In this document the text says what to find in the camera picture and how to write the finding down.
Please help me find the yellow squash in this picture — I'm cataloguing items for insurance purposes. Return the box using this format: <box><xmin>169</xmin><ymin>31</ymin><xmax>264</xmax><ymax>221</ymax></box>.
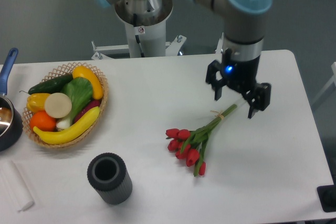
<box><xmin>72</xmin><ymin>66</ymin><xmax>103</xmax><ymax>100</ymax></box>

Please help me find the cream round onion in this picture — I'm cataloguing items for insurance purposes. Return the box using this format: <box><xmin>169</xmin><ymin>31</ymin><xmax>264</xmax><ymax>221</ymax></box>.
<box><xmin>44</xmin><ymin>93</ymin><xmax>72</xmax><ymax>119</ymax></box>

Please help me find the green bok choy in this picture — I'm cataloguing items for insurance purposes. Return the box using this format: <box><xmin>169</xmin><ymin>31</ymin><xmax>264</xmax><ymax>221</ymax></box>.
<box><xmin>56</xmin><ymin>77</ymin><xmax>93</xmax><ymax>131</ymax></box>

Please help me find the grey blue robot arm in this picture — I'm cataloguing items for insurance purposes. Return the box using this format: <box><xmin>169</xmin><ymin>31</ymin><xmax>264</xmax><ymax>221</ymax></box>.
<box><xmin>96</xmin><ymin>0</ymin><xmax>272</xmax><ymax>118</ymax></box>

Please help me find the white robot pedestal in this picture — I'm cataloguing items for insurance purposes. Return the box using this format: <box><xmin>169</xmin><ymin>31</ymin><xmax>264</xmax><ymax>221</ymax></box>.
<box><xmin>114</xmin><ymin>0</ymin><xmax>173</xmax><ymax>58</ymax></box>

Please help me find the blue handled saucepan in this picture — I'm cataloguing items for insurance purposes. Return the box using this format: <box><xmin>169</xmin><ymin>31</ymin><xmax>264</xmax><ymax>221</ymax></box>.
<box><xmin>1</xmin><ymin>48</ymin><xmax>23</xmax><ymax>152</ymax></box>

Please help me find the green cucumber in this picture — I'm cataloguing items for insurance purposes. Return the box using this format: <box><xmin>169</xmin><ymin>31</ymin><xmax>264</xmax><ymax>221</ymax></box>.
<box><xmin>20</xmin><ymin>74</ymin><xmax>73</xmax><ymax>95</ymax></box>

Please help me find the yellow banana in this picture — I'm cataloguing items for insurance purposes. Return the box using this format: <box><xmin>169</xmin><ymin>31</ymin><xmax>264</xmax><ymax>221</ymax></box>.
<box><xmin>33</xmin><ymin>106</ymin><xmax>100</xmax><ymax>145</ymax></box>

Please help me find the yellow bell pepper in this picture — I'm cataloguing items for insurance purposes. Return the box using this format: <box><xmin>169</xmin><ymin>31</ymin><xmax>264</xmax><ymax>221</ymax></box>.
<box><xmin>26</xmin><ymin>93</ymin><xmax>50</xmax><ymax>113</ymax></box>

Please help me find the dark grey ribbed vase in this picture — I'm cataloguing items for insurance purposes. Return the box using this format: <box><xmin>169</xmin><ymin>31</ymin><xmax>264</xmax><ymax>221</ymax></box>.
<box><xmin>87</xmin><ymin>153</ymin><xmax>133</xmax><ymax>205</ymax></box>

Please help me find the red tulip bouquet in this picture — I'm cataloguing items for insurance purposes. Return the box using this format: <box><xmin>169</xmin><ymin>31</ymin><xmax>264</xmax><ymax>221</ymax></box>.
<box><xmin>165</xmin><ymin>98</ymin><xmax>247</xmax><ymax>177</ymax></box>

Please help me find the white metal base frame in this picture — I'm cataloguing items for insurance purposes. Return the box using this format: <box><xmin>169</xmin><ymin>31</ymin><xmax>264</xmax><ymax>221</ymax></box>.
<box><xmin>91</xmin><ymin>33</ymin><xmax>224</xmax><ymax>60</ymax></box>

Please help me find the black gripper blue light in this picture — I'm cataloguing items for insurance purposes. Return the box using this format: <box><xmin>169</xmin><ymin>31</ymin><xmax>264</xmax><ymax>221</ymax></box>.
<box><xmin>205</xmin><ymin>50</ymin><xmax>271</xmax><ymax>119</ymax></box>

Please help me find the black device at edge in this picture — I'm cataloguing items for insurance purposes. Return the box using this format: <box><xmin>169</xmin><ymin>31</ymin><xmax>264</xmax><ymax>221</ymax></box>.
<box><xmin>317</xmin><ymin>185</ymin><xmax>335</xmax><ymax>212</ymax></box>

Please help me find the purple eggplant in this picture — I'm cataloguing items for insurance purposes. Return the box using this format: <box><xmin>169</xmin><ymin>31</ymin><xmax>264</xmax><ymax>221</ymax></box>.
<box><xmin>73</xmin><ymin>100</ymin><xmax>101</xmax><ymax>123</ymax></box>

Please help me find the white chair part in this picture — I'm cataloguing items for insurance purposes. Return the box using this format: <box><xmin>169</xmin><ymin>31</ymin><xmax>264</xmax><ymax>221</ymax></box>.
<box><xmin>311</xmin><ymin>62</ymin><xmax>335</xmax><ymax>111</ymax></box>

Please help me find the orange fruit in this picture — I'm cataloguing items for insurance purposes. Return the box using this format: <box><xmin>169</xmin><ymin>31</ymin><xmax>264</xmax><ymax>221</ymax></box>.
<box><xmin>29</xmin><ymin>111</ymin><xmax>56</xmax><ymax>132</ymax></box>

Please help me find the white folded cloth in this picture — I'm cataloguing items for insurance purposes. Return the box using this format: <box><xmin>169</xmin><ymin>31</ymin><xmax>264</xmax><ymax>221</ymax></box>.
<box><xmin>1</xmin><ymin>161</ymin><xmax>35</xmax><ymax>212</ymax></box>

